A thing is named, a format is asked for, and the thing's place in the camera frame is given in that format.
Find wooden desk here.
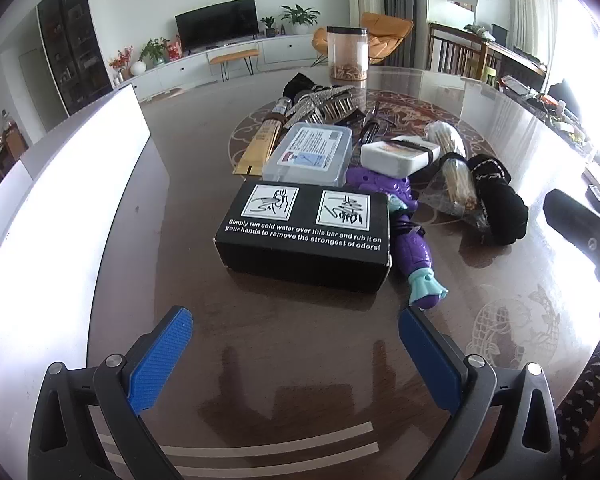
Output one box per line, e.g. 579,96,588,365
480,35,548,91

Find black cloth with white stitching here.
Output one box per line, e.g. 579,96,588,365
467,154,529,246

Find wooden bench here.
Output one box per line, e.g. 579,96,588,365
209,49,259,81

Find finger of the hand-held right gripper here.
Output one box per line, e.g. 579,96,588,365
544,188,600,257

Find large green potted plant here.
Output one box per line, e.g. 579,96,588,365
280,4,321,36

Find black cardboard box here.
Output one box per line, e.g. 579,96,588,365
215,178,393,293

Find white box with black band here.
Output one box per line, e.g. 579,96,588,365
360,135,442,178

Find person's patterned black clothing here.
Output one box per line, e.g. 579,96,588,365
555,335,600,480

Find silver rhinestone hair clip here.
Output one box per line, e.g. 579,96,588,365
285,85,358,126

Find black television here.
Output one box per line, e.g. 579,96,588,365
175,0,259,54

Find wooden chair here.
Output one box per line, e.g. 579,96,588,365
428,21,501,81

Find black fabric pouch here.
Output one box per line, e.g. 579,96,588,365
281,73,318,103

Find purple toy figure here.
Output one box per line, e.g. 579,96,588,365
345,165,450,309

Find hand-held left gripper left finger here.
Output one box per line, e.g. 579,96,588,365
27,305,195,480

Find white television cabinet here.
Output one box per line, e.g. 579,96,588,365
112,34,326,103

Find clear jar with black lid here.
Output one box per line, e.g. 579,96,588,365
326,26,369,82

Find bushy green potted plant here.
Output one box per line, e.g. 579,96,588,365
140,37,171,67

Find white curtain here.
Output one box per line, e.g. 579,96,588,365
510,0,576,61

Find gold tube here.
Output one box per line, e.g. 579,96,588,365
233,97,293,178

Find orange lounge chair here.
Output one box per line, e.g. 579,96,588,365
311,12,414,66

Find bag of wooden sticks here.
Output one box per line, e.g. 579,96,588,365
422,121,468,158
420,155,491,231

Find black display cabinet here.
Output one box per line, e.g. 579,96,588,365
36,0,115,117

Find white board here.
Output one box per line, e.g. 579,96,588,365
0,84,152,411

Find eyeglasses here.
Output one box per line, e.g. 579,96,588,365
355,102,398,146

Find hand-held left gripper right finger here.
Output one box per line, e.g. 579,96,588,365
398,306,563,480

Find red flowers in white vase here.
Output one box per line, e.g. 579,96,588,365
109,46,147,78

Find clear plastic box with label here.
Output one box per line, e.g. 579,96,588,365
262,123,353,187

